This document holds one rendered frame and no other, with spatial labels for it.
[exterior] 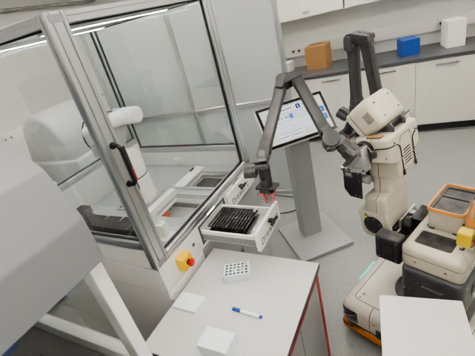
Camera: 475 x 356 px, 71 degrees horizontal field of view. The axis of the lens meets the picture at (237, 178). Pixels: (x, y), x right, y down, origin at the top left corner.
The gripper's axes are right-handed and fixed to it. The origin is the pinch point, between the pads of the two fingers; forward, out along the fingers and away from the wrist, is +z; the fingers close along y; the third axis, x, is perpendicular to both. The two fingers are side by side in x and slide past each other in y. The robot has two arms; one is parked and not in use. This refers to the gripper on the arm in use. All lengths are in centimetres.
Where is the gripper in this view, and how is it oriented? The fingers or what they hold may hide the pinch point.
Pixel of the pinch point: (269, 201)
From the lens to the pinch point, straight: 165.3
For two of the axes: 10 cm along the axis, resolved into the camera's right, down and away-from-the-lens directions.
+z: 2.0, 8.7, 4.5
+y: -8.8, -0.5, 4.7
